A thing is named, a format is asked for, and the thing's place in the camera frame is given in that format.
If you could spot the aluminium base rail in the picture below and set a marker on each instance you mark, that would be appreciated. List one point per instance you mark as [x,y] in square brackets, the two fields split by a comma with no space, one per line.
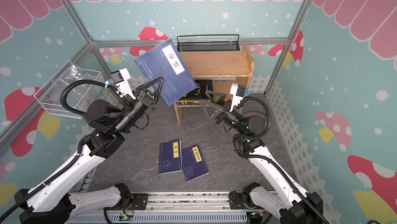
[192,208]

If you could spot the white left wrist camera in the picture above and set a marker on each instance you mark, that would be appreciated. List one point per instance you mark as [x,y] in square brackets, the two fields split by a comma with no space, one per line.
[120,79]

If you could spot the yellow cover book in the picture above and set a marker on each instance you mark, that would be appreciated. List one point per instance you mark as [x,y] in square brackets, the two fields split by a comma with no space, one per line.
[188,102]

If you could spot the navy book left yellow label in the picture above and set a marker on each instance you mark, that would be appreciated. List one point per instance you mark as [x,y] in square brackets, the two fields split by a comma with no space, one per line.
[170,158]

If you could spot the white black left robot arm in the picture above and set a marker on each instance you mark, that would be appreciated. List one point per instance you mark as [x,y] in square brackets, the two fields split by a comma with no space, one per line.
[52,202]

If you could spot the black book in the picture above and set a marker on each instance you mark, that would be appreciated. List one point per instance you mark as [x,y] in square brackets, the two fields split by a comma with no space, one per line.
[199,93]

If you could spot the blue book small yellow label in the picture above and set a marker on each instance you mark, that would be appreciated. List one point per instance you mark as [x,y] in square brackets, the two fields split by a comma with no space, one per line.
[165,61]

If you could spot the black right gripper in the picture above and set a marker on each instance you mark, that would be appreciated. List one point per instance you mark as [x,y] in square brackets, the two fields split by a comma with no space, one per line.
[220,110]

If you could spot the wooden two-tier bookshelf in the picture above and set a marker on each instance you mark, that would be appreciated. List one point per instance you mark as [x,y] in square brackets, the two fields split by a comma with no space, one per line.
[224,68]

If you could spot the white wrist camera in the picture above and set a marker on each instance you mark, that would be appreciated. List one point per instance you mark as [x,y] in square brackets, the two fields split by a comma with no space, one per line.
[238,92]
[120,79]

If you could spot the navy book tilted yellow label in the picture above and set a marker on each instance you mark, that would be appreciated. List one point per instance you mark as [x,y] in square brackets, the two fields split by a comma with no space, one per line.
[193,163]

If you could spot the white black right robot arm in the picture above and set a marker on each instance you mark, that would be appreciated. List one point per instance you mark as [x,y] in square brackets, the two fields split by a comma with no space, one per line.
[292,203]

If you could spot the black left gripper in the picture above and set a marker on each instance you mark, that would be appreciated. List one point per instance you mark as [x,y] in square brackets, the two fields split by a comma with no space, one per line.
[149,101]

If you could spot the clear plastic bag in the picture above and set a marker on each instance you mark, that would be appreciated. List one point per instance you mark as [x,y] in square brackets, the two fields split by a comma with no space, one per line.
[81,96]

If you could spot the black wire mesh basket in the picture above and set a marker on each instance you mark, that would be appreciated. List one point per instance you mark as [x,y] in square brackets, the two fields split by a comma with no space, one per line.
[190,43]

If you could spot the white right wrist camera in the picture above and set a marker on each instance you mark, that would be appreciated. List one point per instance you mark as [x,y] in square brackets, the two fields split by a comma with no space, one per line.
[238,92]

